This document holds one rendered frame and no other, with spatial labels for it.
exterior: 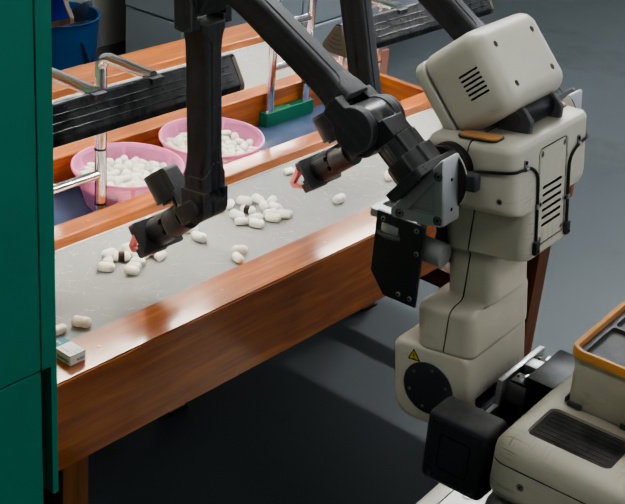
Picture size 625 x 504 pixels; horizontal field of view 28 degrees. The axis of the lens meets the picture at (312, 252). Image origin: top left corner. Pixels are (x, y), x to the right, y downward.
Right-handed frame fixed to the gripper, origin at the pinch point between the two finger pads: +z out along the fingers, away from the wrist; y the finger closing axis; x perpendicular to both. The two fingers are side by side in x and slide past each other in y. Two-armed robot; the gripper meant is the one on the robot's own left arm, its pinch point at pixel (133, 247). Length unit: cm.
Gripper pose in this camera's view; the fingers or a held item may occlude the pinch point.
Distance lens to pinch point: 251.8
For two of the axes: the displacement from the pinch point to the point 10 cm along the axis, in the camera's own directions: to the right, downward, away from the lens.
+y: -6.5, 2.9, -7.0
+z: -6.2, 3.2, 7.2
